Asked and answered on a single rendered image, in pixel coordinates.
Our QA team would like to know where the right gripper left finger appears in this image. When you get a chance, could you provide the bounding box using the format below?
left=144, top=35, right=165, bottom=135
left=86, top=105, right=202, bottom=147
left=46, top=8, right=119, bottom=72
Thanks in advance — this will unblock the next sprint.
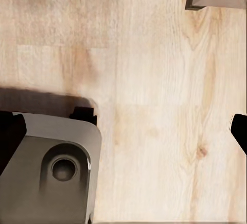
left=0, top=114, right=27, bottom=176

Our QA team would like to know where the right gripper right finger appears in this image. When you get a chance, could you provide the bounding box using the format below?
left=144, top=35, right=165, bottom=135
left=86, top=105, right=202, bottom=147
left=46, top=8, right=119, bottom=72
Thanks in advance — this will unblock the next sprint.
left=231, top=113, right=247, bottom=154

